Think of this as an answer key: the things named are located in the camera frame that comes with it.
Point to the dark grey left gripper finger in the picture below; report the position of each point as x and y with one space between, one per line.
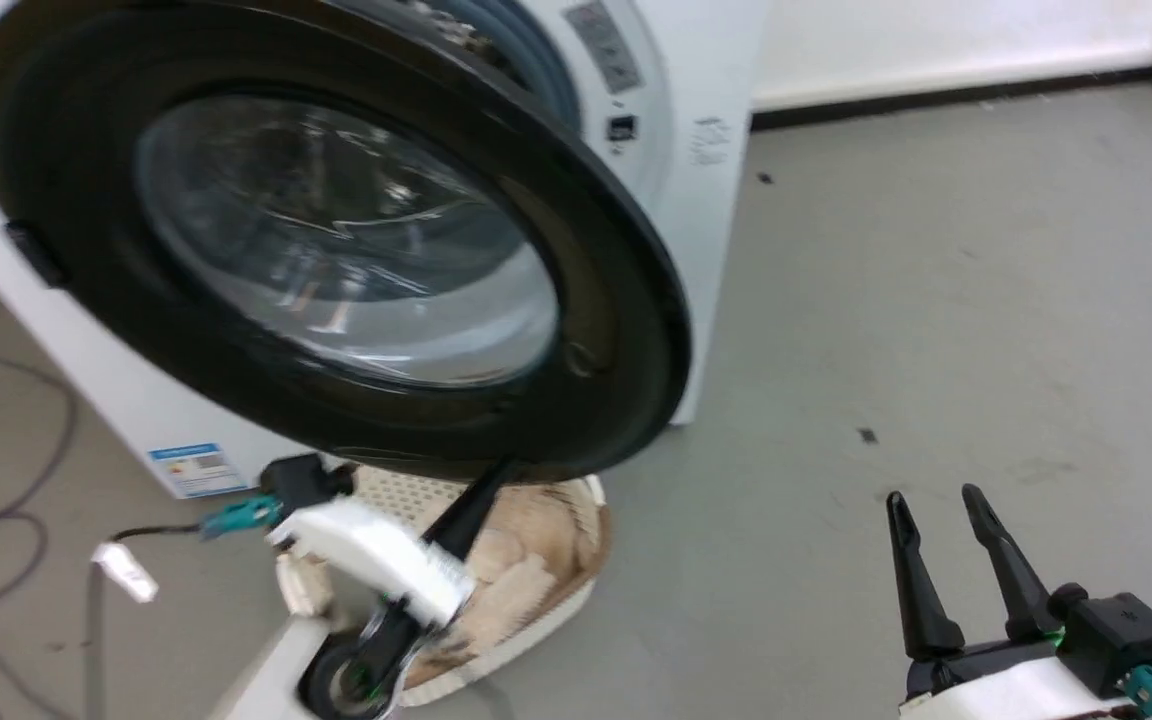
466 515

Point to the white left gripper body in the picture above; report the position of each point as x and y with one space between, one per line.
376 550

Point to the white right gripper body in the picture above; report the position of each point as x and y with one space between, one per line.
996 690

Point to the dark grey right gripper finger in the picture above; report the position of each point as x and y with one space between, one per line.
921 590
1011 570

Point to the black round glass washer door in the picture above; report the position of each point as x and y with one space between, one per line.
596 300

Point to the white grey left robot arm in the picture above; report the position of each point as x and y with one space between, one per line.
356 670

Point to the white washing machine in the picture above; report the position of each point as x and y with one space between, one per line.
726 60

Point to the white perforated laundry basket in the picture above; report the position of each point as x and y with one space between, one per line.
406 490

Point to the beige fluffy cloth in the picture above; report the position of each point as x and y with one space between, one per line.
536 540

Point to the blue white energy label sticker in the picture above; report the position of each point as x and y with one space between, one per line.
198 470

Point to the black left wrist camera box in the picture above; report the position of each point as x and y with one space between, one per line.
301 482

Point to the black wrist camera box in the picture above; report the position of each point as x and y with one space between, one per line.
1121 630
301 482

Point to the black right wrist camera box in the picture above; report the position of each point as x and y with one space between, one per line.
1121 630

